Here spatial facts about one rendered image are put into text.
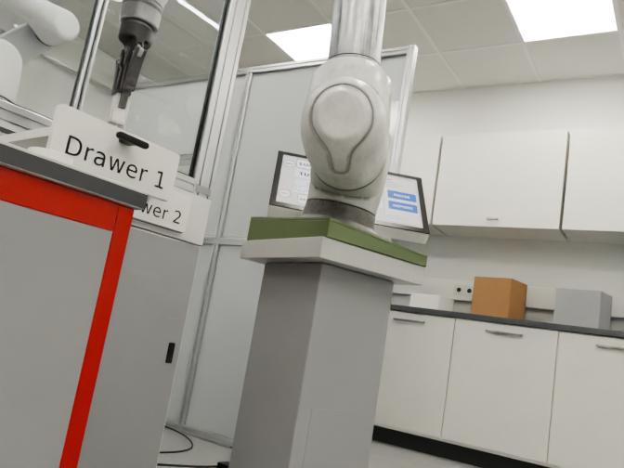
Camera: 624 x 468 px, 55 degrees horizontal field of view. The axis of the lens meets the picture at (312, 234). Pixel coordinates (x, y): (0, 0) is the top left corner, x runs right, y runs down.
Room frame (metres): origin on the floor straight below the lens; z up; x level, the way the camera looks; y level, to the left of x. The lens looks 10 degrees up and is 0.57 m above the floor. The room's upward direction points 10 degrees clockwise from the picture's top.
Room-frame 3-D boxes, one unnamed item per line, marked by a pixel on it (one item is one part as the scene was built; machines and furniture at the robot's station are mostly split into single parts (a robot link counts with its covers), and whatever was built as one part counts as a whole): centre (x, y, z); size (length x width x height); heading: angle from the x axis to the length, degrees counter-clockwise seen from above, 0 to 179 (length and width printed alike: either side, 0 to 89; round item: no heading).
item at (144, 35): (1.29, 0.48, 1.16); 0.08 x 0.07 x 0.09; 37
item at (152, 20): (1.29, 0.48, 1.24); 0.09 x 0.09 x 0.06
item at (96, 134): (1.19, 0.42, 0.87); 0.29 x 0.02 x 0.11; 141
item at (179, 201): (1.63, 0.47, 0.87); 0.29 x 0.02 x 0.11; 141
